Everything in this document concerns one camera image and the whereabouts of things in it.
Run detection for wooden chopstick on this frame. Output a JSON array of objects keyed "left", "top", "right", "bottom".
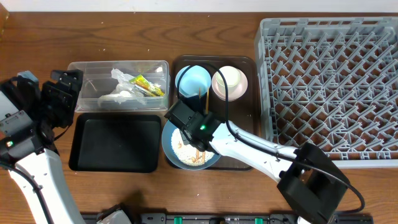
[
  {"left": 201, "top": 89, "right": 210, "bottom": 163},
  {"left": 196, "top": 88, "right": 201, "bottom": 162}
]

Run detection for white cup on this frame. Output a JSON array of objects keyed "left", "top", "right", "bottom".
[{"left": 215, "top": 66, "right": 241, "bottom": 94}]

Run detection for white napkin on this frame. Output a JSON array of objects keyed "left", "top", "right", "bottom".
[{"left": 98, "top": 68, "right": 147, "bottom": 106}]

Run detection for yellow green snack wrapper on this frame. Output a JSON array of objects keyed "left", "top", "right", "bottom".
[{"left": 129, "top": 75, "right": 164, "bottom": 96}]

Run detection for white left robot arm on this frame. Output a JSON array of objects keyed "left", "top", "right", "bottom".
[{"left": 1, "top": 70, "right": 84, "bottom": 223}]

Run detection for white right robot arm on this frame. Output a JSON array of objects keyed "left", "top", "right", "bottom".
[{"left": 165, "top": 100, "right": 349, "bottom": 223}]

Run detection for clear plastic waste bin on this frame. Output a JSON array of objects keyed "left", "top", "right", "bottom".
[{"left": 68, "top": 60, "right": 170, "bottom": 113}]

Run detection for grey dishwasher rack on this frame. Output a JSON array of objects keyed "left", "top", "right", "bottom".
[{"left": 254, "top": 17, "right": 397, "bottom": 169}]

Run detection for white rice leftovers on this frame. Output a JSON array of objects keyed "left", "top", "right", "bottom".
[{"left": 171, "top": 129, "right": 215, "bottom": 166}]

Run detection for large blue plate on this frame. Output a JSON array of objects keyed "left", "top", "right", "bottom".
[{"left": 162, "top": 121, "right": 221, "bottom": 170}]

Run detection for light blue bowl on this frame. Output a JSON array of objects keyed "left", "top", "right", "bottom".
[{"left": 179, "top": 65, "right": 211, "bottom": 98}]

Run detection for brown serving tray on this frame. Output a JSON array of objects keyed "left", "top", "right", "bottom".
[{"left": 172, "top": 55, "right": 261, "bottom": 171}]

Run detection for black plastic tray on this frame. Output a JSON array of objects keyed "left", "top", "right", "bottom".
[{"left": 68, "top": 113, "right": 161, "bottom": 173}]

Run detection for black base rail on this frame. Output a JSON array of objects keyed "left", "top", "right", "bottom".
[{"left": 80, "top": 212, "right": 374, "bottom": 224}]

